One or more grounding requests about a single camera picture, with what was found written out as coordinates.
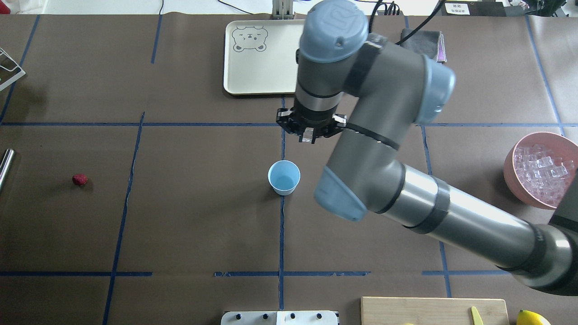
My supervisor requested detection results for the folded grey cloth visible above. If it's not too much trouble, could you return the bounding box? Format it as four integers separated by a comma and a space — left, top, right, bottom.
401, 30, 447, 63

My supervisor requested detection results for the cream bear tray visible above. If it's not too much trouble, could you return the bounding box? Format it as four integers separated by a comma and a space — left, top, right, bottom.
223, 20, 305, 95

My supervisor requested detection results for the yellow plastic knife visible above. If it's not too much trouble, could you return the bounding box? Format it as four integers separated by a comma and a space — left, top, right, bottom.
470, 306, 484, 325

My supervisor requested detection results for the white pillar with base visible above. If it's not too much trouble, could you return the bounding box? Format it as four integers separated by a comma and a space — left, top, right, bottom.
220, 310, 340, 325

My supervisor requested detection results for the aluminium frame post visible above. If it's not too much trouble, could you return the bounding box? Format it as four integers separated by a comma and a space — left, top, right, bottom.
272, 0, 294, 20

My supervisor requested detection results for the clear ice cube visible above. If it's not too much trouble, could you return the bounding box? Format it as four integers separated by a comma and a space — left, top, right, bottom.
301, 127, 316, 144

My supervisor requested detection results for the red strawberry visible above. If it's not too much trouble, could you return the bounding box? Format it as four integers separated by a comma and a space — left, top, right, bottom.
72, 173, 88, 186

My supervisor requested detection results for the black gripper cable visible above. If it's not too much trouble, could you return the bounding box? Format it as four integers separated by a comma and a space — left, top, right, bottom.
370, 0, 446, 46

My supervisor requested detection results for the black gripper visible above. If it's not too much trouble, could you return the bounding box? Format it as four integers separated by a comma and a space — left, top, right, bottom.
287, 107, 338, 144

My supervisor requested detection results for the white cup rack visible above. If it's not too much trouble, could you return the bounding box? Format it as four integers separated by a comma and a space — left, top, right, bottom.
0, 48, 26, 91

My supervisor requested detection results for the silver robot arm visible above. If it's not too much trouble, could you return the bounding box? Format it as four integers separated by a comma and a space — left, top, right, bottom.
276, 0, 577, 296

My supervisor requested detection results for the light blue cup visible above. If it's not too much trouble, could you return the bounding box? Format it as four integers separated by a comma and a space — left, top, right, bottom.
267, 160, 301, 196

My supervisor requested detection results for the bamboo cutting board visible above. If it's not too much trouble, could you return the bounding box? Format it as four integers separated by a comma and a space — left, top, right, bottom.
360, 297, 510, 325

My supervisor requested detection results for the steel muddler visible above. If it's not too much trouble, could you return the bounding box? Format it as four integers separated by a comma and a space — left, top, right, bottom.
0, 149, 16, 192

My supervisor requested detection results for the pink bowl of ice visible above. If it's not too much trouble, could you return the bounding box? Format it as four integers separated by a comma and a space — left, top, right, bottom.
503, 131, 578, 210

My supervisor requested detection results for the yellow lemon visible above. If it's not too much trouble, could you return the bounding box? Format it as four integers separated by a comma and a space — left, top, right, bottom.
516, 309, 551, 325

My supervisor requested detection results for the black box with label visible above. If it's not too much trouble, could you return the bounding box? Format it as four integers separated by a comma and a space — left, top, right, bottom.
435, 0, 507, 17

